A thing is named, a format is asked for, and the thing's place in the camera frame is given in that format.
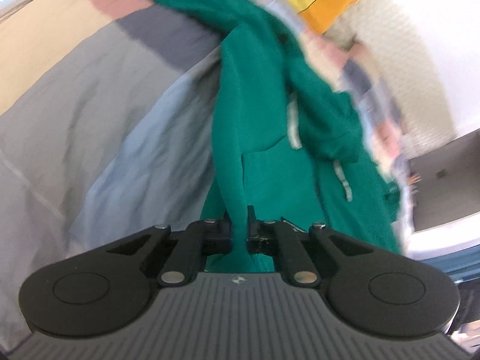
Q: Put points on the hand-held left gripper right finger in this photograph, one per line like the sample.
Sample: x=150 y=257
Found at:
x=290 y=247

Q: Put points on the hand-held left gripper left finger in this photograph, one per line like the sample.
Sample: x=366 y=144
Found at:
x=187 y=247

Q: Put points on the green hoodie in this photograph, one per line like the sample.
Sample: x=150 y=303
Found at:
x=270 y=138

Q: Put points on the patchwork quilt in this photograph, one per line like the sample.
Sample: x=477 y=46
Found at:
x=93 y=120

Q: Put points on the cream quilted headboard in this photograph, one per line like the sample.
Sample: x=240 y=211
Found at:
x=397 y=71

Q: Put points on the grey wall cabinet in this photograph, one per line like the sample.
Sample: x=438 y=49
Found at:
x=446 y=191

